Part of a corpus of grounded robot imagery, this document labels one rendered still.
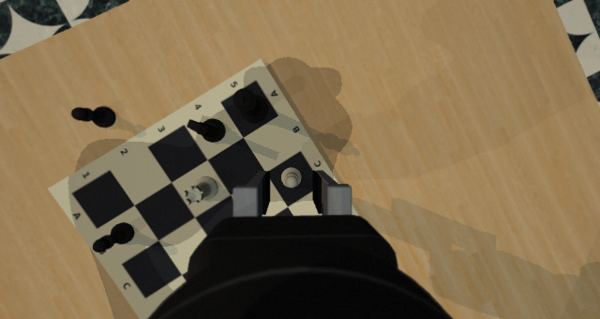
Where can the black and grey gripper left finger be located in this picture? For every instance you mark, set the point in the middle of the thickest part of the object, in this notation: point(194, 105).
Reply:
point(252, 199)

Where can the white rook chess piece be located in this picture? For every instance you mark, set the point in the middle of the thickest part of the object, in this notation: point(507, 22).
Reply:
point(207, 189)

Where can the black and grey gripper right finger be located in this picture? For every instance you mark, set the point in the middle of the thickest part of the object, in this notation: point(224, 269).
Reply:
point(329, 197)

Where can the black and cream chessboard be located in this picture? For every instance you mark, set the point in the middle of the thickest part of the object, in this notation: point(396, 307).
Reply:
point(141, 182)

